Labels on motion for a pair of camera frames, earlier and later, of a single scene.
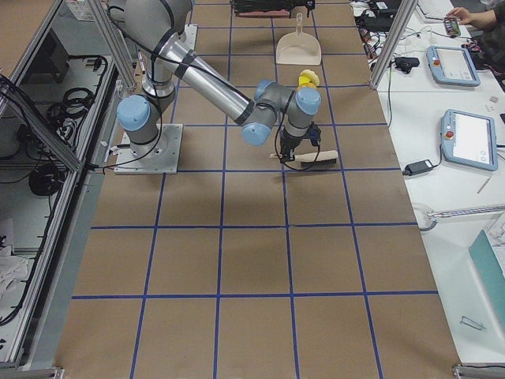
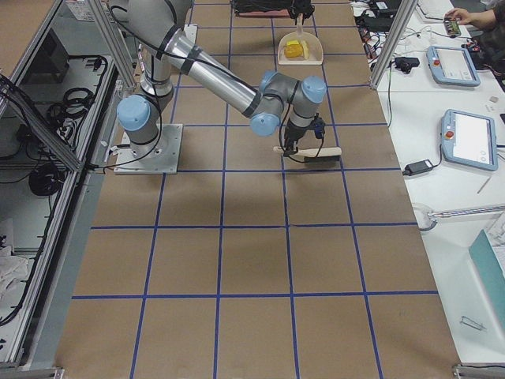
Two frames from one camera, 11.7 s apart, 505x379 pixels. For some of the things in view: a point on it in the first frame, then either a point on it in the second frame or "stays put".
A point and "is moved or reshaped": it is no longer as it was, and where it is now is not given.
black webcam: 405,63 stays put
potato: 311,75 -> 293,50
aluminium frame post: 405,12 stays put
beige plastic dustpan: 298,47 stays put
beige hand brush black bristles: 314,159 is moved or reshaped
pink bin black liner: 269,8 stays put
